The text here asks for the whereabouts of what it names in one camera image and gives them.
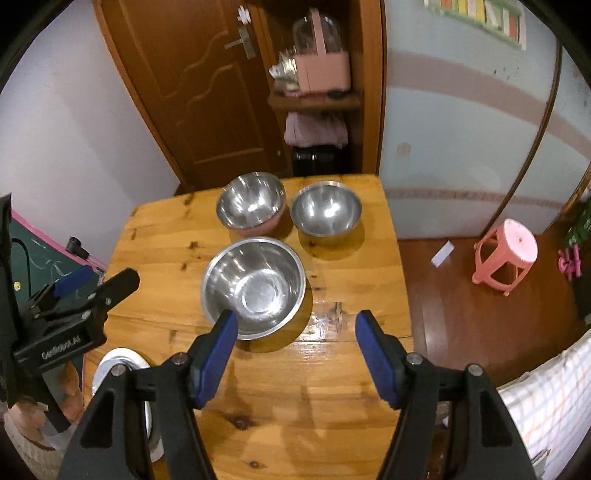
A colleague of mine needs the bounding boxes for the black bin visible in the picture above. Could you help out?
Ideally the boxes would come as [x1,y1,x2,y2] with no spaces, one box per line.
[292,145,342,178]

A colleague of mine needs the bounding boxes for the large white plate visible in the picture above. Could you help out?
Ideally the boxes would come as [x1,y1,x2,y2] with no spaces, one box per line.
[91,347,166,463]

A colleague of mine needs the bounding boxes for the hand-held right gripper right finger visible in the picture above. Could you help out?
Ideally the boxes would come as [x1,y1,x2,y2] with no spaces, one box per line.
[355,309,539,480]

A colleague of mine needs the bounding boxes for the fluffy pink garment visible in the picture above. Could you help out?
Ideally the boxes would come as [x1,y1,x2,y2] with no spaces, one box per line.
[2,362,86,467]

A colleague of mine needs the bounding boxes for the clear plastic dome cover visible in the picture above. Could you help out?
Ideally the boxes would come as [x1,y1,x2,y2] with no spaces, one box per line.
[292,15,341,58]

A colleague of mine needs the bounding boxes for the metal door handle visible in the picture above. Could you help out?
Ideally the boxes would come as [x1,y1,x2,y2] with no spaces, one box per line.
[224,25,257,60]

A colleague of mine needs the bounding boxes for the pink steel bowl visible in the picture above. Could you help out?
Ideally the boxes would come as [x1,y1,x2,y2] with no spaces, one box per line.
[215,172,287,237]

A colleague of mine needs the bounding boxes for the wall poster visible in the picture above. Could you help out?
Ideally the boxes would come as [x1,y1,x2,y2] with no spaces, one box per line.
[422,0,529,51]

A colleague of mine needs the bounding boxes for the pale sliding wardrobe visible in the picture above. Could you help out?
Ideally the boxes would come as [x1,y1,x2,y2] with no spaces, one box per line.
[379,0,591,241]

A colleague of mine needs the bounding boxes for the black cable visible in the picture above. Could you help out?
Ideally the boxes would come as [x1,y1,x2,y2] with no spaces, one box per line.
[11,238,33,301]

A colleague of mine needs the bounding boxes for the crumpled foil packets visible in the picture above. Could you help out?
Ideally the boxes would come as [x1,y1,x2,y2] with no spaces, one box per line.
[269,48,301,95]

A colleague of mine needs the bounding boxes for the checked blanket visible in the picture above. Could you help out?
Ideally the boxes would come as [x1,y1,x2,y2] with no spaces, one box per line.
[496,335,591,480]

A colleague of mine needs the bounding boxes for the small steel bowl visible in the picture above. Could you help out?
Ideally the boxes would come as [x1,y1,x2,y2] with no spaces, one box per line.
[289,181,363,245]

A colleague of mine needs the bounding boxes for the white paper slip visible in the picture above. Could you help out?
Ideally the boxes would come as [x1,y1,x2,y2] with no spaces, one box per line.
[431,241,454,267]

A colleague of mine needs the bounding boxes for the pink basket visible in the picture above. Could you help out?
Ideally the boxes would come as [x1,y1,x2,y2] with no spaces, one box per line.
[293,9,352,94]

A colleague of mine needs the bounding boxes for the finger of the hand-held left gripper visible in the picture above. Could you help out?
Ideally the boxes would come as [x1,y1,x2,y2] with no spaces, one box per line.
[78,268,140,319]
[27,267,92,315]

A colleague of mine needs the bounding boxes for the wooden corner shelf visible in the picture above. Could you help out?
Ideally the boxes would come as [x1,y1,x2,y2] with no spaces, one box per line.
[256,0,386,178]

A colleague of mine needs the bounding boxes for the green chalkboard with pink frame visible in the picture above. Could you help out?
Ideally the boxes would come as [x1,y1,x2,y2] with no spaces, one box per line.
[9,210,109,352]

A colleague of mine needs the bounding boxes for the brown wooden door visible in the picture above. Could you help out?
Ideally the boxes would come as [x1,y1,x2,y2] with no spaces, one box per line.
[95,0,287,190]

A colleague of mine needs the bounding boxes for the folded pink cloth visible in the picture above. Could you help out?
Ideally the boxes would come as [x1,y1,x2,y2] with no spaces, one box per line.
[283,112,349,148]

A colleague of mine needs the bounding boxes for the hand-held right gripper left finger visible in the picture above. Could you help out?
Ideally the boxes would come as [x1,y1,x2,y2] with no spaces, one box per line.
[58,309,239,480]

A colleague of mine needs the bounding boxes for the pink toy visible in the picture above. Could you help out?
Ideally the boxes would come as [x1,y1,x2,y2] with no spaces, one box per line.
[558,246,583,280]

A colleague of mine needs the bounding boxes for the black easel knob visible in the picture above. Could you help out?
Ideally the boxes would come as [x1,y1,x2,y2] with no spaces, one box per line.
[66,236,90,260]

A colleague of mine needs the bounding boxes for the large steel bowl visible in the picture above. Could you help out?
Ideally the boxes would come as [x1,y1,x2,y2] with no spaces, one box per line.
[201,237,307,341]

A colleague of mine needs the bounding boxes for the pink plastic stool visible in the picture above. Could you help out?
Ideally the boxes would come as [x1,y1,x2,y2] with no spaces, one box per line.
[472,218,539,296]

